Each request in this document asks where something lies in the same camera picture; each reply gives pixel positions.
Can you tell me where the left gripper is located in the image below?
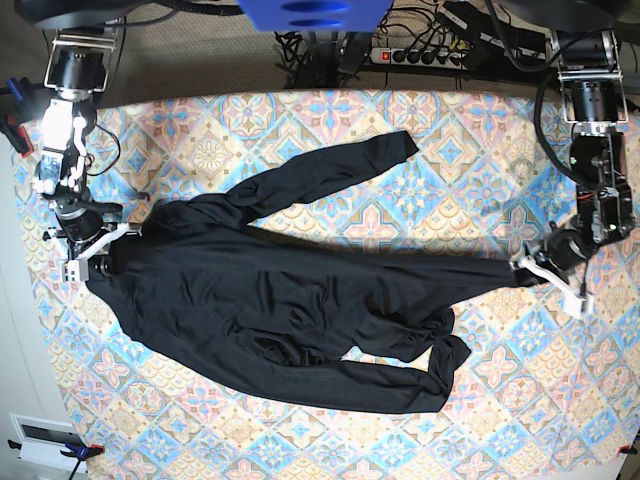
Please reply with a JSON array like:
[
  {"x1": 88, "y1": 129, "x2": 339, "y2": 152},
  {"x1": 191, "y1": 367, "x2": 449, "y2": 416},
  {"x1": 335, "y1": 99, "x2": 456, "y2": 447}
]
[{"x1": 510, "y1": 228, "x2": 597, "y2": 315}]

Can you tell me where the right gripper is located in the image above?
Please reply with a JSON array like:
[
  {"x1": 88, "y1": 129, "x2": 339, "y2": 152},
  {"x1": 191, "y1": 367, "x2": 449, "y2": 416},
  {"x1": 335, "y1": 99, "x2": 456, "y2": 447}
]
[{"x1": 47, "y1": 202, "x2": 142, "y2": 281}]

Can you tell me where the black t-shirt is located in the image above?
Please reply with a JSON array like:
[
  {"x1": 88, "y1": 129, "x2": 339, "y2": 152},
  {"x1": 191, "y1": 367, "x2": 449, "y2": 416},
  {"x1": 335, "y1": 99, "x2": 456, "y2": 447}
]
[{"x1": 87, "y1": 131, "x2": 539, "y2": 414}]

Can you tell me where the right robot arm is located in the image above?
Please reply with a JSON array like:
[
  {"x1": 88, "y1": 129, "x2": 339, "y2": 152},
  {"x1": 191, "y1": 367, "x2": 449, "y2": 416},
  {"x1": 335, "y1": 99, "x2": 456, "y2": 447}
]
[{"x1": 14, "y1": 1, "x2": 139, "y2": 282}]

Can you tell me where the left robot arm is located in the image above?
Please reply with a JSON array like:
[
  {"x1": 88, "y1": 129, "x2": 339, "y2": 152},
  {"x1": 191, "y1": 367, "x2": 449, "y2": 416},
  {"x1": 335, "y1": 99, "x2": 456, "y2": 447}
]
[{"x1": 512, "y1": 30, "x2": 636, "y2": 318}]

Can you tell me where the patterned tablecloth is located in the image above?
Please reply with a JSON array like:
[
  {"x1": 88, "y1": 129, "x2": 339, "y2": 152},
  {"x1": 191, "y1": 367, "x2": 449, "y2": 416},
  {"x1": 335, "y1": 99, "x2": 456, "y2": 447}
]
[{"x1": 10, "y1": 91, "x2": 639, "y2": 479}]

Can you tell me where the red black clamp upper left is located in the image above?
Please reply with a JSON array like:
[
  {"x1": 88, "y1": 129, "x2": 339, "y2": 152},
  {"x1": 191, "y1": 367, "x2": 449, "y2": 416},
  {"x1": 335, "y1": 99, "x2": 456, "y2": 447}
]
[{"x1": 1, "y1": 77, "x2": 35, "y2": 158}]

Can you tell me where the white floor vent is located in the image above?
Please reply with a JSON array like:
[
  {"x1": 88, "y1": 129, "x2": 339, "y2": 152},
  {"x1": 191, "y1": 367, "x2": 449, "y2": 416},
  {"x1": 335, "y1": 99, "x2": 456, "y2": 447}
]
[{"x1": 9, "y1": 413, "x2": 81, "y2": 472}]

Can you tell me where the blue clamp lower left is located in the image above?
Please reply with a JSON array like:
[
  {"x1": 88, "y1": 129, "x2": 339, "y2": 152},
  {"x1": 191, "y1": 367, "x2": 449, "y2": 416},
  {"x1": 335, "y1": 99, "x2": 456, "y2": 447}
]
[{"x1": 7, "y1": 440, "x2": 105, "y2": 479}]

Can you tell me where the white power strip red switch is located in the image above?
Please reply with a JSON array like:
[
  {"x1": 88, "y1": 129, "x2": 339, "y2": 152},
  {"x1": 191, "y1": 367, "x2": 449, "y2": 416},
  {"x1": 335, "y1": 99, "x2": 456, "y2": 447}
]
[{"x1": 369, "y1": 47, "x2": 466, "y2": 70}]

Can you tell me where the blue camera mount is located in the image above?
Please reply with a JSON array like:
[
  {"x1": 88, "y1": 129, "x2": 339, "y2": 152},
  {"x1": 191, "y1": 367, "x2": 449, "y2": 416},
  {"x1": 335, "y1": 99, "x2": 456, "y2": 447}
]
[{"x1": 238, "y1": 0, "x2": 393, "y2": 32}]

